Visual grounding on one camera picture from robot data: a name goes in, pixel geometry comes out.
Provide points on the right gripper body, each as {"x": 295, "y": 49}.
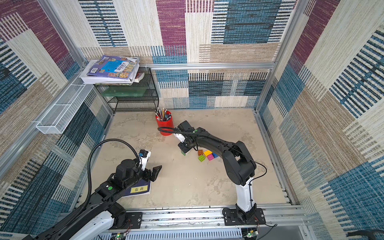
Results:
{"x": 186, "y": 144}

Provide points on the black wire shelf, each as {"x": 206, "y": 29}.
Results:
{"x": 142, "y": 96}

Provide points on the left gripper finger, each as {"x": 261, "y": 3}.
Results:
{"x": 156, "y": 170}
{"x": 154, "y": 175}

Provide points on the yellow lego brick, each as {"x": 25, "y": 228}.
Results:
{"x": 207, "y": 153}

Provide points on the white wire basket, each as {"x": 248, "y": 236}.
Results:
{"x": 58, "y": 117}

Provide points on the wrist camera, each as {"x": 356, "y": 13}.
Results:
{"x": 179, "y": 136}
{"x": 144, "y": 157}

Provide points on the green tray on shelf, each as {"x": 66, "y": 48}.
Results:
{"x": 124, "y": 92}

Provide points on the lime green lego brick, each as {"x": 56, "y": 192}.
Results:
{"x": 202, "y": 158}

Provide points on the pencils in cup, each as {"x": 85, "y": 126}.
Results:
{"x": 163, "y": 115}

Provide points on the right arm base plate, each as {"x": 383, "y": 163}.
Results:
{"x": 236, "y": 217}

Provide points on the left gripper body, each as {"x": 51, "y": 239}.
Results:
{"x": 146, "y": 176}

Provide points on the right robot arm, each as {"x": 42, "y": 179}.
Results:
{"x": 239, "y": 164}

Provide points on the stack of books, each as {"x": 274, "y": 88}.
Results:
{"x": 112, "y": 70}

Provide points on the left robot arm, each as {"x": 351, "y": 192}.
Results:
{"x": 82, "y": 221}

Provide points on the magenta lego brick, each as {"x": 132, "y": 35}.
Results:
{"x": 210, "y": 157}

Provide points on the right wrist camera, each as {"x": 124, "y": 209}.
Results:
{"x": 179, "y": 136}

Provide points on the dark blue notebook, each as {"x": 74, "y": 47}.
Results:
{"x": 141, "y": 188}

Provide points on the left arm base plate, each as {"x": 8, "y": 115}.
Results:
{"x": 130, "y": 220}

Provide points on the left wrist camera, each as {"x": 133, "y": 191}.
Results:
{"x": 144, "y": 157}

